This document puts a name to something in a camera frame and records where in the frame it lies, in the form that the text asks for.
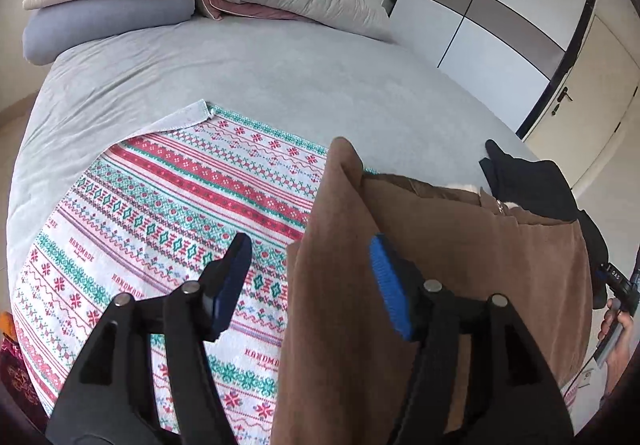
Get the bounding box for white and grey wardrobe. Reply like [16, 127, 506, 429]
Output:
[382, 0, 599, 141]

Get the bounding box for black garment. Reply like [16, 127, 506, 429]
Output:
[479, 139, 609, 311]

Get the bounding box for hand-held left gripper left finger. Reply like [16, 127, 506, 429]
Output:
[45, 231, 253, 445]

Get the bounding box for person's right hand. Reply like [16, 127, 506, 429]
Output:
[597, 297, 639, 376]

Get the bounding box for cream door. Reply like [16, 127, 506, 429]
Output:
[522, 10, 640, 198]

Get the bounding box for black cable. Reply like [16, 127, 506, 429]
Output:
[562, 345, 603, 388]

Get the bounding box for red floral pajama pants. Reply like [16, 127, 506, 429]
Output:
[0, 310, 47, 428]

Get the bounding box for blue-grey pillow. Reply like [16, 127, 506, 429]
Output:
[22, 0, 196, 66]

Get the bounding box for metal door handle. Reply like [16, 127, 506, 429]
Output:
[550, 86, 574, 117]

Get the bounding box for person's right forearm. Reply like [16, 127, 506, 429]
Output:
[600, 365, 632, 403]

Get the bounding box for bed with grey sheet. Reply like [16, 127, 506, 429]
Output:
[7, 15, 551, 426]

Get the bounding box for brown coat with fur collar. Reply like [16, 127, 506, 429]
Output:
[270, 136, 594, 445]

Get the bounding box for patterned red and green blanket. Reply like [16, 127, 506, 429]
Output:
[11, 99, 382, 445]

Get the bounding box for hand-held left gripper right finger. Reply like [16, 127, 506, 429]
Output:
[369, 234, 576, 445]

